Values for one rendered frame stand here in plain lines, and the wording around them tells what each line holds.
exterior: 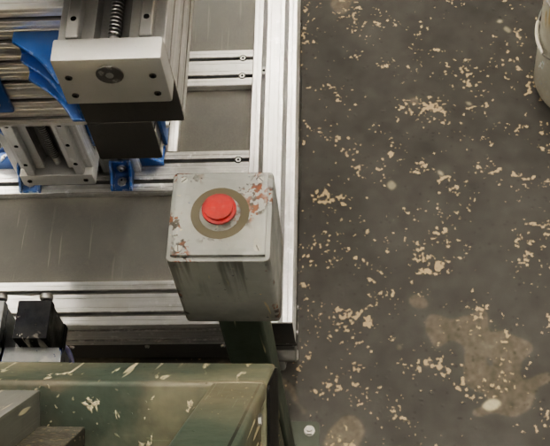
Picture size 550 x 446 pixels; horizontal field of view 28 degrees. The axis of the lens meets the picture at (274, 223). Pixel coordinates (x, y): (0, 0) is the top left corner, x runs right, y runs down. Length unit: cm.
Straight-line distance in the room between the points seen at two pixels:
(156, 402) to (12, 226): 102
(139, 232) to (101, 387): 92
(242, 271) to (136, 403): 19
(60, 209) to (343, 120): 67
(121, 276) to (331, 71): 76
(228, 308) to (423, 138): 116
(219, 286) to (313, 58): 133
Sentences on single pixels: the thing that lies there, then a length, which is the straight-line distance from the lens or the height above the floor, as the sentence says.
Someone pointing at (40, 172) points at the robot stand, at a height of 36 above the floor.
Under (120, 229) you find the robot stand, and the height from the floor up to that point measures 21.
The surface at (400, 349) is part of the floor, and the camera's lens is 221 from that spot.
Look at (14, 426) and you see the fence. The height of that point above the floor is 97.
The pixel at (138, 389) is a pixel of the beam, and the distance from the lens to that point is 123.
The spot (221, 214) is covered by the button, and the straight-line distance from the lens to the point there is 126.
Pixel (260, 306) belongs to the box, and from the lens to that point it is 136.
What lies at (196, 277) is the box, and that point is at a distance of 130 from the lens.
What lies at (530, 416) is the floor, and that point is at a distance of 218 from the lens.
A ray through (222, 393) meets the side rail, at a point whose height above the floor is 96.
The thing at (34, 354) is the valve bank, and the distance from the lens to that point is 146.
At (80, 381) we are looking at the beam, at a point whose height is 90.
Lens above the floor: 203
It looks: 60 degrees down
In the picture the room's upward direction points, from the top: 9 degrees counter-clockwise
